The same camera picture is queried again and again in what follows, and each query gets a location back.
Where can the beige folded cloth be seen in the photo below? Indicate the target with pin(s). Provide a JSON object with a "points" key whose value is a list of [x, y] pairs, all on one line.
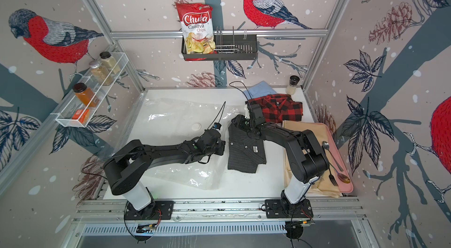
{"points": [[323, 187]]}

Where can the aluminium mounting rail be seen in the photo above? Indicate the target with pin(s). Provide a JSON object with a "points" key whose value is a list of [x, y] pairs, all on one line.
{"points": [[222, 210]]}

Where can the black fork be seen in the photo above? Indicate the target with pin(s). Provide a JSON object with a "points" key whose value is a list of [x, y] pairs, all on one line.
{"points": [[332, 178]]}

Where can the pepper grinder black cap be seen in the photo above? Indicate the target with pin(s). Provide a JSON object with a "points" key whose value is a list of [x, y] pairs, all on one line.
{"points": [[292, 85]]}

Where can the small orange box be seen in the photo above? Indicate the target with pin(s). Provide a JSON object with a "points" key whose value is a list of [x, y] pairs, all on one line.
{"points": [[81, 115]]}

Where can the clear plastic vacuum bag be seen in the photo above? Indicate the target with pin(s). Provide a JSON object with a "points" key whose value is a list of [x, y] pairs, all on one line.
{"points": [[168, 121]]}

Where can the grey pinstriped shirt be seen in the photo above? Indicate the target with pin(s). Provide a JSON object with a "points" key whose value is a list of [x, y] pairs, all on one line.
{"points": [[246, 150]]}

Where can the red black plaid shirt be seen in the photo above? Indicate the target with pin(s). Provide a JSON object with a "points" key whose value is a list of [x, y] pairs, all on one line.
{"points": [[278, 108]]}

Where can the spice jar black lid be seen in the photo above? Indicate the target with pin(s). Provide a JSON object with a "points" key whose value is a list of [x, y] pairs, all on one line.
{"points": [[110, 62]]}

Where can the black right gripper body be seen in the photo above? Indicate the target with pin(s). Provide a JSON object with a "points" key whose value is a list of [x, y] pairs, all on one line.
{"points": [[252, 125]]}

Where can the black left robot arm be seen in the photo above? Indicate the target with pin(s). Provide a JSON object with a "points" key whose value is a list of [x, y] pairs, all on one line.
{"points": [[125, 169]]}

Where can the black wire wall basket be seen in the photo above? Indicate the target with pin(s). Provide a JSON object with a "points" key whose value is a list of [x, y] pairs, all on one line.
{"points": [[223, 47]]}

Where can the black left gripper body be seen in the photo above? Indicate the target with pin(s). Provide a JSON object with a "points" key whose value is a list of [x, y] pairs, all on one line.
{"points": [[218, 149]]}

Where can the light blue folded cloth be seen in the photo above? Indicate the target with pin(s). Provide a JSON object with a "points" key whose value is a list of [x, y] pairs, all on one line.
{"points": [[261, 89]]}

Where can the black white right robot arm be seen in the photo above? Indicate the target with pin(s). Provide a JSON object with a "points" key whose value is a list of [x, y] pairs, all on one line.
{"points": [[306, 157]]}

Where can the pink tray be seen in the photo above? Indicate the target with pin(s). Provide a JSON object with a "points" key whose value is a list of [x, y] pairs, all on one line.
{"points": [[343, 187]]}

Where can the clear acrylic wall shelf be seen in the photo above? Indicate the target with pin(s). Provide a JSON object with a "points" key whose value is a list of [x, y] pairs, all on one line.
{"points": [[64, 116]]}

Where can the orange sauce jar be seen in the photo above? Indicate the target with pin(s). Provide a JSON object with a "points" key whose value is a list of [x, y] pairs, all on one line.
{"points": [[85, 95]]}

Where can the red Chuba cassava chips bag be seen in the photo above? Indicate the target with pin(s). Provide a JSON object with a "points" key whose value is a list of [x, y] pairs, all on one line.
{"points": [[197, 28]]}

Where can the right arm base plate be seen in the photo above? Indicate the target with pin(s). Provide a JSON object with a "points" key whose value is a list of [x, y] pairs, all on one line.
{"points": [[280, 208]]}

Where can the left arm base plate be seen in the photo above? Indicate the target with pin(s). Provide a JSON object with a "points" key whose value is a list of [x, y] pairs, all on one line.
{"points": [[156, 210]]}

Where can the gold spoon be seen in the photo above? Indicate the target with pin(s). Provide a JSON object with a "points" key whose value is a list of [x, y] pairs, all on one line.
{"points": [[343, 178]]}

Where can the silver spoon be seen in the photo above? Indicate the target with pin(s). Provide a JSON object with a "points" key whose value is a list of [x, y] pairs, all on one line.
{"points": [[326, 146]]}

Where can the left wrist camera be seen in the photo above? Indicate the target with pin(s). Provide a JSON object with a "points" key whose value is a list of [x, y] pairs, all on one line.
{"points": [[217, 126]]}

